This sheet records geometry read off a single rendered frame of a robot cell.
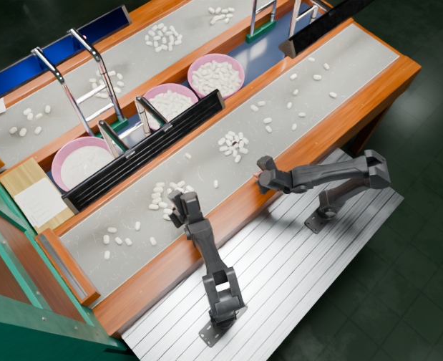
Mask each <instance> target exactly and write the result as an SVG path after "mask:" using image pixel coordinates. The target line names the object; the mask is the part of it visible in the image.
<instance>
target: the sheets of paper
mask: <svg viewBox="0 0 443 361"><path fill-rule="evenodd" d="M14 197H15V201H16V202H17V203H18V204H19V205H20V207H21V209H22V211H23V212H24V213H25V215H26V217H27V218H28V219H29V221H30V223H31V225H32V226H33V227H34V226H37V227H38V228H39V227H40V226H41V225H43V224H44V223H46V222H47V221H48V220H49V219H51V218H53V217H54V216H55V215H57V214H58V213H59V212H61V211H62V210H64V209H65V208H66V207H67V205H66V204H65V203H64V202H63V200H62V199H61V198H60V197H61V195H60V194H59V192H58V191H57V190H56V189H55V187H54V186H53V185H52V184H51V183H50V182H49V180H48V179H47V178H46V177H45V178H42V179H41V180H40V181H38V182H37V183H35V184H34V185H32V186H30V187H28V188H27V189H25V190H24V191H22V192H21V193H19V194H17V195H15V196H14Z"/></svg>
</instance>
